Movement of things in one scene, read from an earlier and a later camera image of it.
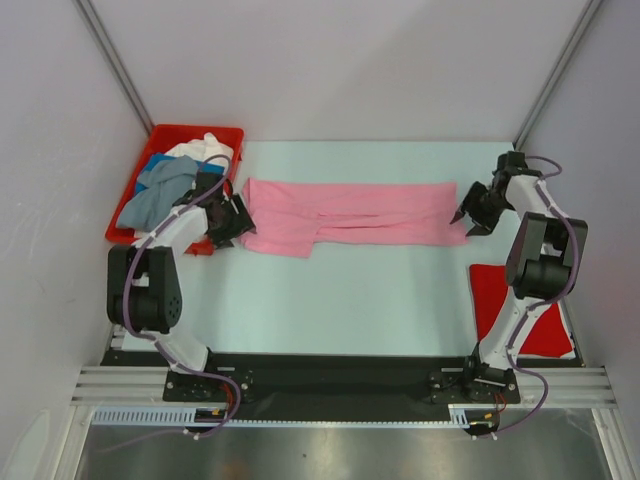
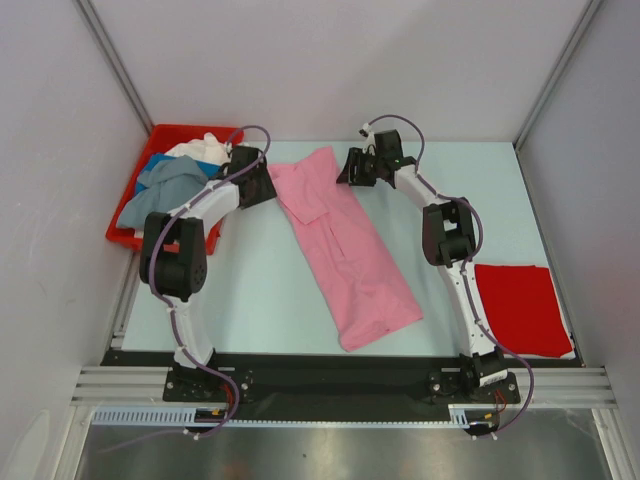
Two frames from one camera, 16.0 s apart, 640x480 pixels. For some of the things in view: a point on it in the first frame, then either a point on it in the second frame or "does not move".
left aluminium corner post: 115,58 does not move
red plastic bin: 164,137 does not move
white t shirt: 203,148 does not move
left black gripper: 241,223 -> 267,189
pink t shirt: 289,216 -> 366,300
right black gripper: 470,207 -> 356,158
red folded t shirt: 490,285 does not move
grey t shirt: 166,181 does not move
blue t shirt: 161,158 does not move
